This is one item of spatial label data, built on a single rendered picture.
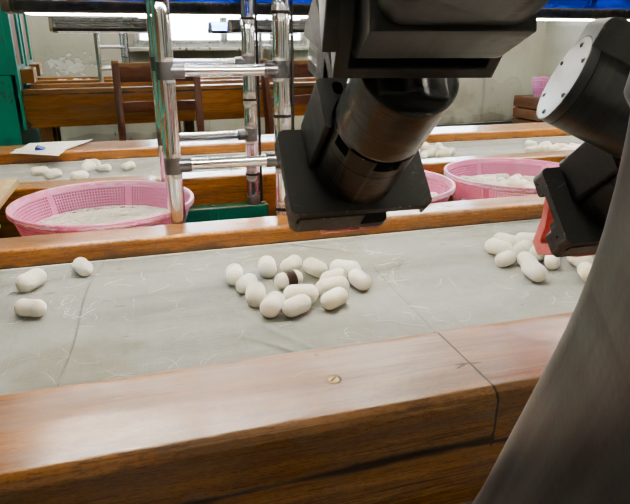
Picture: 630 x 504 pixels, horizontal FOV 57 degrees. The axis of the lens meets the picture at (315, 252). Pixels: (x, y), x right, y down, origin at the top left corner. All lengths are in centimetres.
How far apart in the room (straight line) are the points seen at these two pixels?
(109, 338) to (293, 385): 21
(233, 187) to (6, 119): 230
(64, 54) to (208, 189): 459
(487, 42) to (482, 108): 681
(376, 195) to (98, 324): 32
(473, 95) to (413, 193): 657
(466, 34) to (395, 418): 25
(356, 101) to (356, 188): 7
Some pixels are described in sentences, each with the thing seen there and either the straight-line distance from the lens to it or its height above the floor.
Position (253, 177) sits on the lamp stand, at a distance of 106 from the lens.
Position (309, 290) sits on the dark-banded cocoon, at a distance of 59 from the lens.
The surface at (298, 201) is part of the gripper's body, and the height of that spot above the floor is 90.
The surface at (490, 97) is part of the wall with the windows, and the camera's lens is 712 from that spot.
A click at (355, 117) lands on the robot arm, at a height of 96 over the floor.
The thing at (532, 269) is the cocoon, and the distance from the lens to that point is 70.
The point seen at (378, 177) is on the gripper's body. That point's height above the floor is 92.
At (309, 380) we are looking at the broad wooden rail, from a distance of 43.
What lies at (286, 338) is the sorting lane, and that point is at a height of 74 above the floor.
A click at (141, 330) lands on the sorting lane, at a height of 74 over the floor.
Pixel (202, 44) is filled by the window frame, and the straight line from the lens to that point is 567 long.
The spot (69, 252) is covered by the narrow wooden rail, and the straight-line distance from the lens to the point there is 77.
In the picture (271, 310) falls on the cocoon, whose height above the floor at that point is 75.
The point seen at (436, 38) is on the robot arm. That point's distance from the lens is 26.
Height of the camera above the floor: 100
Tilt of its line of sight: 20 degrees down
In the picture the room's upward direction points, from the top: straight up
